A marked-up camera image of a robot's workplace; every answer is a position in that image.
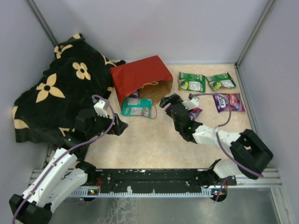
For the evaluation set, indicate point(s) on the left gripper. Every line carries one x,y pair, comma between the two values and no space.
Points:
118,127

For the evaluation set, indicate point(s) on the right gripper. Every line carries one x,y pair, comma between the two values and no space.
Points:
174,99

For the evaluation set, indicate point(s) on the purple candy bag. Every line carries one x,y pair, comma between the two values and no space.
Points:
232,100
193,114

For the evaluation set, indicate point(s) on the teal mint candy bag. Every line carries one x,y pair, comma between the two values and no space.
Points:
137,107

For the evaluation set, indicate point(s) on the green candy bag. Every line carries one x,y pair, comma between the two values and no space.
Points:
191,82
221,80

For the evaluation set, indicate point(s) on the red paper bag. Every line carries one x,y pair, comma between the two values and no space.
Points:
149,76

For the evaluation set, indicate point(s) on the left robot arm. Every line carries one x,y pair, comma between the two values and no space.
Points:
37,204

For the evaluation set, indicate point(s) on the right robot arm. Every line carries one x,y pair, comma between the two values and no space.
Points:
246,153

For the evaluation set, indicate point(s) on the snack packs in bag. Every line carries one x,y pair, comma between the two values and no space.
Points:
135,94

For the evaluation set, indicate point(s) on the black floral blanket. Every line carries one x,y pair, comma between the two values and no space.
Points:
47,111

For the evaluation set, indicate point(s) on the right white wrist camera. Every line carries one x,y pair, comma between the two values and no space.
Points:
191,103

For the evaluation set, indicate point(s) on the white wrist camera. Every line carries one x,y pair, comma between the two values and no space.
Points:
191,103
100,107

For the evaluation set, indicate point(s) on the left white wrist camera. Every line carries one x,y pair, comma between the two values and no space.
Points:
100,107

